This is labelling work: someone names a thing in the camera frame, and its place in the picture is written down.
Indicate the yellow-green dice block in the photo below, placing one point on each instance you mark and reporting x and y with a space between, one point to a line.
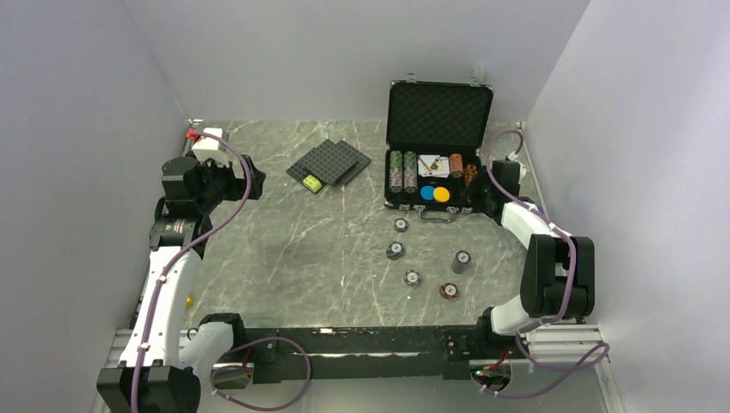
312 184

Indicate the playing cards deck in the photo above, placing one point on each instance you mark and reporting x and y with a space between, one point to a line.
433 166

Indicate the dark green chip stack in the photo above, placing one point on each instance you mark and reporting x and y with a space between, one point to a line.
410 163

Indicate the dark foam pad top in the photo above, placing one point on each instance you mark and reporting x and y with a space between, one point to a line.
322 161

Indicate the purple-grey chip stack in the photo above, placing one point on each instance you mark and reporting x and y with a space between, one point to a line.
410 181

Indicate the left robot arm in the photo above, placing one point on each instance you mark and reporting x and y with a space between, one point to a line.
156 372

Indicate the blue dealer button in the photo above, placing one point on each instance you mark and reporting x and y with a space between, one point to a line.
427 192

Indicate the yellow dealer button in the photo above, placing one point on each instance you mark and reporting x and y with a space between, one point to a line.
441 194

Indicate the black base frame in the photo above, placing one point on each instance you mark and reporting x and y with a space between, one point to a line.
448 352

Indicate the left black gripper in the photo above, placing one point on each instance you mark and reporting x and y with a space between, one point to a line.
237 184

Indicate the red chip stack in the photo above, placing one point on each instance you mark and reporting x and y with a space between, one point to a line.
456 165

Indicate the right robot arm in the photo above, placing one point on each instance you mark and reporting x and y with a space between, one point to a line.
558 280

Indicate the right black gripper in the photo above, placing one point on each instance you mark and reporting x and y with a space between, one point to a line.
473 192

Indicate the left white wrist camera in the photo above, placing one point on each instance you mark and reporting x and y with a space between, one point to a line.
208 150

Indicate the small chip stack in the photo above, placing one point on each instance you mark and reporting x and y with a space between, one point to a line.
400 225

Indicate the purple chip stack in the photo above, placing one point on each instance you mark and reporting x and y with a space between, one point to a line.
461 262

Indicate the grey chip stack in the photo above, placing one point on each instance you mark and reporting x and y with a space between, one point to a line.
395 181

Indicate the black poker case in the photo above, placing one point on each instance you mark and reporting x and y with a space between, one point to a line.
435 118

